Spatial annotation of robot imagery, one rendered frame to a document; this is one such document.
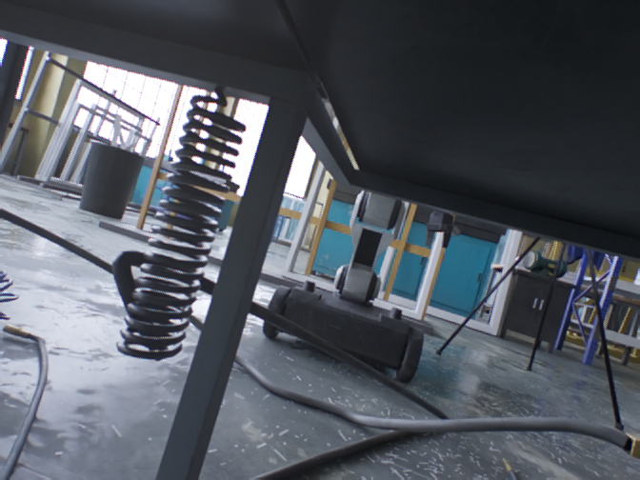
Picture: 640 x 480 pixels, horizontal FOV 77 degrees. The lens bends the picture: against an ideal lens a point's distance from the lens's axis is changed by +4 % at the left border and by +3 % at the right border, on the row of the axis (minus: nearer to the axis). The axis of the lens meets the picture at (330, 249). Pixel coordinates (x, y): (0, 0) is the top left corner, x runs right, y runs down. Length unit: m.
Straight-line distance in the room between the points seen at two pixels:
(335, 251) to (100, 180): 2.76
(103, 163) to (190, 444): 4.77
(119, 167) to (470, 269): 4.13
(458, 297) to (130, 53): 4.43
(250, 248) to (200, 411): 0.17
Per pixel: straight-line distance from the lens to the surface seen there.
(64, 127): 6.65
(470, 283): 4.73
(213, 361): 0.42
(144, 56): 0.50
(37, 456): 0.76
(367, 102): 0.44
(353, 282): 1.66
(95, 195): 5.14
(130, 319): 0.46
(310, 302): 1.46
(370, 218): 1.56
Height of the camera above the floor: 0.40
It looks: level
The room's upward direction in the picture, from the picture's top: 17 degrees clockwise
